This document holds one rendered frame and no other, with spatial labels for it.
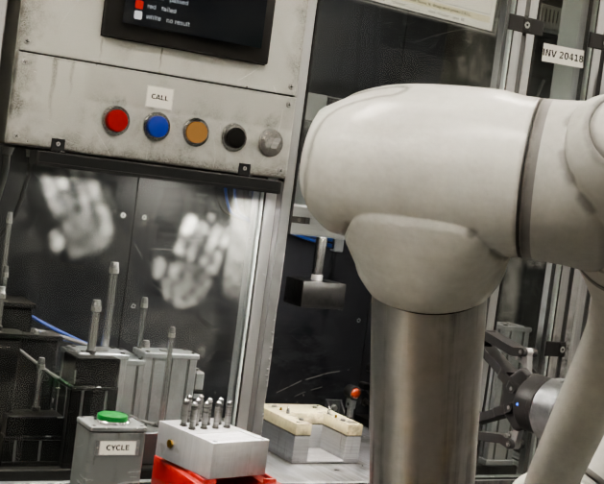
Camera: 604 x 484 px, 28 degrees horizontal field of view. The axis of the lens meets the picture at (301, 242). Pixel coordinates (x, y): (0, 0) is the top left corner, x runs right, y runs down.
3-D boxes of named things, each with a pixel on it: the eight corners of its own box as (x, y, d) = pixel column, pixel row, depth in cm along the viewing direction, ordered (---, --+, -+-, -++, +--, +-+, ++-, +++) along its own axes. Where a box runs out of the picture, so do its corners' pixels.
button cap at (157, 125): (147, 135, 165) (150, 114, 165) (142, 135, 167) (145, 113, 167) (167, 138, 167) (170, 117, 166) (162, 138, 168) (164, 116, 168)
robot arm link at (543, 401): (616, 384, 151) (583, 375, 156) (561, 382, 146) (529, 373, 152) (606, 455, 151) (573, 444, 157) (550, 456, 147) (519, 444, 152)
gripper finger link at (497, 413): (533, 400, 160) (534, 411, 160) (481, 418, 169) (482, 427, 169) (510, 399, 158) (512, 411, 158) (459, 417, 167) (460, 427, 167)
